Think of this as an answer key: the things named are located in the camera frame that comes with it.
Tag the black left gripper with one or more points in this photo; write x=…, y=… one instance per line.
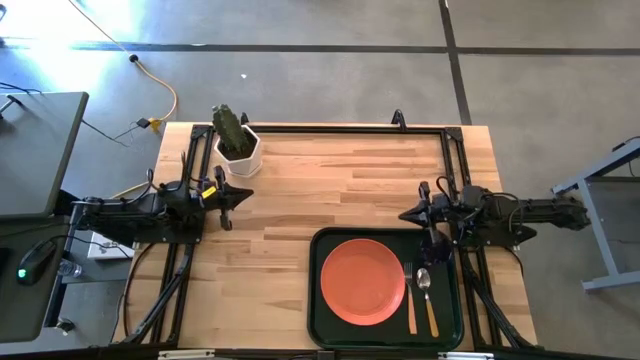
x=210, y=200

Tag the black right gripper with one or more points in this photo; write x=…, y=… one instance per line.
x=440, y=210

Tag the orange round plate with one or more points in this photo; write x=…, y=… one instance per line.
x=362, y=281

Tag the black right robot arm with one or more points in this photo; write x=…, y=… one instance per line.
x=525, y=212

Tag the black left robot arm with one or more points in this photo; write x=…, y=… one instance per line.
x=130, y=215

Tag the dark green rectangular tray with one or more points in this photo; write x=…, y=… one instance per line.
x=320, y=335

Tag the yellow tag on gripper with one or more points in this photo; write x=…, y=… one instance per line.
x=209, y=192

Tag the white hexagonal plant pot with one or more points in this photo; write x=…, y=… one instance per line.
x=247, y=162

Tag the black clamp on table edge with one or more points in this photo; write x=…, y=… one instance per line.
x=398, y=119

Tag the black power adapter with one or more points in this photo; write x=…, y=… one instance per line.
x=143, y=122

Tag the white printed box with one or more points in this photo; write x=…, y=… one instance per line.
x=107, y=250

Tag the clear plastic water bottle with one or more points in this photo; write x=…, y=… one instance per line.
x=69, y=269

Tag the grey desk top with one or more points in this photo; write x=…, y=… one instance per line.
x=35, y=150

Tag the black device with light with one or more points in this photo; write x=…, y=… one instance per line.
x=34, y=262

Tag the black caster wheel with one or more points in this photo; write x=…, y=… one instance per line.
x=65, y=325

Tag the dark desk top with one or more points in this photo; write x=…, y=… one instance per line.
x=20, y=305

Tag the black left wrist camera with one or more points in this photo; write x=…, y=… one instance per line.
x=175, y=192

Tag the black aluminium table frame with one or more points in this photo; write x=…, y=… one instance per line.
x=350, y=130

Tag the grey metal table frame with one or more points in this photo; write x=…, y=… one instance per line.
x=600, y=225

